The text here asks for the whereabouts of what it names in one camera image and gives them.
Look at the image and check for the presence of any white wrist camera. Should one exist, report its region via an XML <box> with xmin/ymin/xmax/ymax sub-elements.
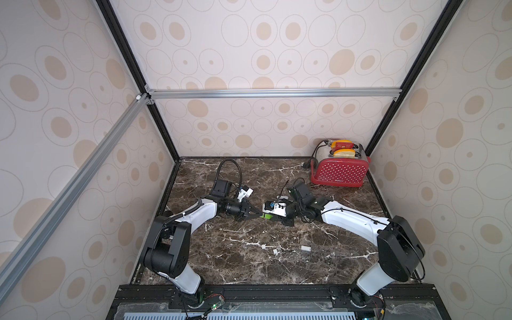
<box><xmin>237</xmin><ymin>185</ymin><xmax>253</xmax><ymax>202</ymax></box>
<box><xmin>262</xmin><ymin>201</ymin><xmax>287</xmax><ymax>217</ymax></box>

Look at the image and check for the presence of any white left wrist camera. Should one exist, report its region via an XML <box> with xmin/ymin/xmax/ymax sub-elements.
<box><xmin>237</xmin><ymin>185</ymin><xmax>253</xmax><ymax>202</ymax></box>

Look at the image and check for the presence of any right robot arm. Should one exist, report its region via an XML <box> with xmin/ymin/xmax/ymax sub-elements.
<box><xmin>263</xmin><ymin>182</ymin><xmax>425</xmax><ymax>307</ymax></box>

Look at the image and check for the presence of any silver aluminium side rail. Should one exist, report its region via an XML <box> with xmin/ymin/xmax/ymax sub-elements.
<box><xmin>0</xmin><ymin>93</ymin><xmax>149</xmax><ymax>299</ymax></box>

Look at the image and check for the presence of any silver aluminium crossbar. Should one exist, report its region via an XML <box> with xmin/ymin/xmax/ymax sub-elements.
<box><xmin>149</xmin><ymin>87</ymin><xmax>402</xmax><ymax>99</ymax></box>

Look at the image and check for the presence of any red polka dot toaster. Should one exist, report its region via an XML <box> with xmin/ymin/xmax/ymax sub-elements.
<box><xmin>309</xmin><ymin>139</ymin><xmax>371</xmax><ymax>187</ymax></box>

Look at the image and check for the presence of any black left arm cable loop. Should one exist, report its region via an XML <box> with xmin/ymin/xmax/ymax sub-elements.
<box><xmin>215</xmin><ymin>159</ymin><xmax>243</xmax><ymax>197</ymax></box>

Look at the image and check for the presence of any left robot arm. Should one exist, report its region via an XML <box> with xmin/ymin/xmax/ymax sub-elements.
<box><xmin>139</xmin><ymin>180</ymin><xmax>262</xmax><ymax>299</ymax></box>

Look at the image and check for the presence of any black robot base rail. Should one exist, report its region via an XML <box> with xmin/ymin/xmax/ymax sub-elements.
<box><xmin>107</xmin><ymin>284</ymin><xmax>450</xmax><ymax>319</ymax></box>

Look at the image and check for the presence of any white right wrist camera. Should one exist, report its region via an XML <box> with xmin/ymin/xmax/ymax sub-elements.
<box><xmin>262</xmin><ymin>201</ymin><xmax>287</xmax><ymax>217</ymax></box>

